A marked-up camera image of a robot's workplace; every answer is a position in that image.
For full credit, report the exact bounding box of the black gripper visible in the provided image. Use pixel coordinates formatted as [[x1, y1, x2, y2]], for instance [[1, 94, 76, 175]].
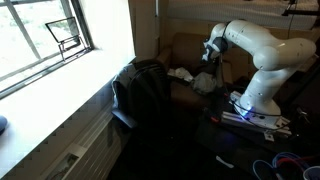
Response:
[[201, 39, 220, 63]]

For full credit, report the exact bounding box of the brown leather couch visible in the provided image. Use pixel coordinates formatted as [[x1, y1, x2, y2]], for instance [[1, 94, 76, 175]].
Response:
[[156, 31, 254, 111]]

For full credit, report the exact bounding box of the black office chair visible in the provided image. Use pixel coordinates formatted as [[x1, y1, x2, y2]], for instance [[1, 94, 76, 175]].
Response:
[[111, 59, 175, 132]]

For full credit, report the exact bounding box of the crumpled grey cloth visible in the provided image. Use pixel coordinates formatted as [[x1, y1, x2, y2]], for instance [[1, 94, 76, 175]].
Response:
[[191, 71, 218, 96]]

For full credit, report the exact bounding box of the crumpled white cloth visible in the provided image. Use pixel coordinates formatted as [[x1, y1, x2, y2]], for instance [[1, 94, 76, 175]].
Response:
[[167, 67, 195, 83]]

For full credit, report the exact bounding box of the white bed mattress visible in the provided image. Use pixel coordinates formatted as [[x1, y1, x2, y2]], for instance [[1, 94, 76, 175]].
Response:
[[166, 0, 320, 31]]

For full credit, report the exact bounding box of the small white box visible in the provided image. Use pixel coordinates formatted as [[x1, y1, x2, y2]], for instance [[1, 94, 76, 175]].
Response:
[[229, 90, 243, 105]]

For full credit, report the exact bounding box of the dark grey jacket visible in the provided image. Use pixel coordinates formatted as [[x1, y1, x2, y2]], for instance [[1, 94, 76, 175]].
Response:
[[111, 63, 138, 111]]

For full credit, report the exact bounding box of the black robot table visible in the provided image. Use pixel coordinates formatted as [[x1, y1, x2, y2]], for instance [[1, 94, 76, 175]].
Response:
[[196, 99, 320, 180]]

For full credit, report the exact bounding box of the black tripod stand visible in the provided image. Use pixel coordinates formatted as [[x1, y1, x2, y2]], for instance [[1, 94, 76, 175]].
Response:
[[281, 0, 320, 17]]

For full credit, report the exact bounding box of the white tape strip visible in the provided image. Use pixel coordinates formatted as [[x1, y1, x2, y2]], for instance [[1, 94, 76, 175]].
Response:
[[215, 155, 235, 169]]

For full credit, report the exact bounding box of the black framed glass stand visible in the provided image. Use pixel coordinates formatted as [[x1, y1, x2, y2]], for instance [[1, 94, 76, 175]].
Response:
[[45, 16, 84, 63]]

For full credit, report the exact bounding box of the white radiator heater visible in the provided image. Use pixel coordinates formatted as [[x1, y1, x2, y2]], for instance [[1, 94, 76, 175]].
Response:
[[39, 103, 124, 180]]

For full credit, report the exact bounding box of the white plastic cup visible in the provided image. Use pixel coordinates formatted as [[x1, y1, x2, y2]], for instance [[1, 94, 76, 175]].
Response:
[[302, 165, 320, 180]]

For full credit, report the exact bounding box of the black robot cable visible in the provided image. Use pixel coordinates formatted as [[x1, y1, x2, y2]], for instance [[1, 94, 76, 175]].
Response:
[[218, 53, 292, 132]]

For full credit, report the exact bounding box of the aluminium robot base mount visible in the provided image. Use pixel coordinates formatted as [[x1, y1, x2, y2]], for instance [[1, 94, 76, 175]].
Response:
[[221, 110, 293, 143]]

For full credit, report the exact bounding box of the dark window frame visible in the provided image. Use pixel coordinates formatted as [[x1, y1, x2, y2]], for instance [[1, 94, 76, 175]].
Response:
[[0, 0, 94, 100]]

